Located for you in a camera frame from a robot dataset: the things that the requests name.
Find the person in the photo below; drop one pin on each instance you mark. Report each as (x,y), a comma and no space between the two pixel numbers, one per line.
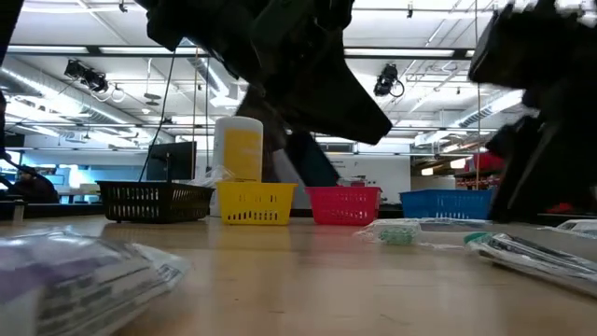
(35,189)

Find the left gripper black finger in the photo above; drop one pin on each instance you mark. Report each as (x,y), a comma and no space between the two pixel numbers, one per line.
(326,98)
(268,126)

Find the white yellow wipes canister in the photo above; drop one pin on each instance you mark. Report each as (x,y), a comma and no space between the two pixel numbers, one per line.
(238,149)

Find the red plastic basket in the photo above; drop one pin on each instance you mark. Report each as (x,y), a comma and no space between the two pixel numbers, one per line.
(342,205)

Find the blue plastic basket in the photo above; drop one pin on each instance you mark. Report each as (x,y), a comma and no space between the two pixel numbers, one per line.
(445,204)

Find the black ceiling camera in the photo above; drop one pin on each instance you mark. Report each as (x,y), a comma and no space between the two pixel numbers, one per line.
(88,77)

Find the black overhead crossbar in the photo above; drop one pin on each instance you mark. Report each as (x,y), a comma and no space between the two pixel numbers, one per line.
(93,49)

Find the small silver post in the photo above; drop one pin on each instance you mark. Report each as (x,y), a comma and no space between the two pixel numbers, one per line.
(18,211)

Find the black plastic basket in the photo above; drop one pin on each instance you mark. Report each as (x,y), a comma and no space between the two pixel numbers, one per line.
(154,200)

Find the black monitor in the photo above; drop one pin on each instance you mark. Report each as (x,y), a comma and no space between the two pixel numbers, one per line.
(177,161)

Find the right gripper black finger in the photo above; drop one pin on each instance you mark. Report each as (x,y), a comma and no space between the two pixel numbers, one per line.
(569,177)
(513,154)

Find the white printed plastic bag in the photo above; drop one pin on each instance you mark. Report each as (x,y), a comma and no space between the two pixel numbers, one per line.
(70,284)

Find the toothbrush green bristles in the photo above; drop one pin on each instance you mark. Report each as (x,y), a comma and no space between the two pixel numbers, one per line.
(396,233)

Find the clear black toothbrush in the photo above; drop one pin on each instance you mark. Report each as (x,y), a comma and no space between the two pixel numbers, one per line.
(536,261)

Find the small clear packet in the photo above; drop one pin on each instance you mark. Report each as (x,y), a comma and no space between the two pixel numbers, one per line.
(578,227)

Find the yellow plastic basket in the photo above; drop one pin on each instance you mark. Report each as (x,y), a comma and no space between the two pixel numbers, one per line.
(256,203)

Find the red storage bin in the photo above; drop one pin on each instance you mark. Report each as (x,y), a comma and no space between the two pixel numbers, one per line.
(490,162)

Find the white light strip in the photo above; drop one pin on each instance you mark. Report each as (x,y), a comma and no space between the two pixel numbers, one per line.
(398,52)
(46,48)
(140,50)

